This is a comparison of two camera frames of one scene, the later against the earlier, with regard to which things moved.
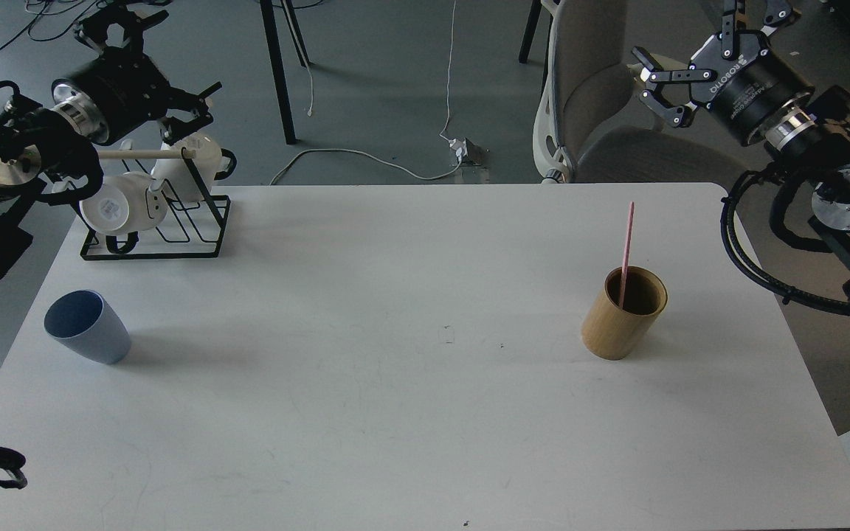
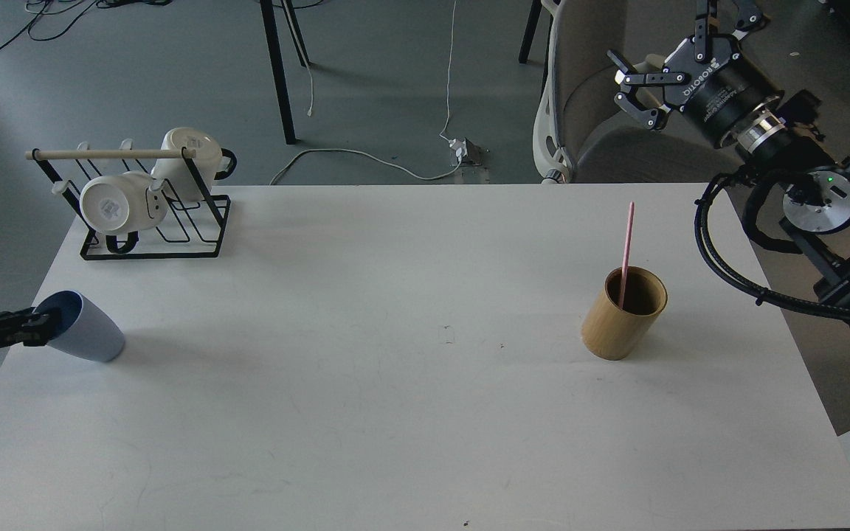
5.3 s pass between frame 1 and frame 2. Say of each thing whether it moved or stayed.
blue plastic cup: moved
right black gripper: moved
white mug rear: stayed
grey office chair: stayed
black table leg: stayed
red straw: stayed
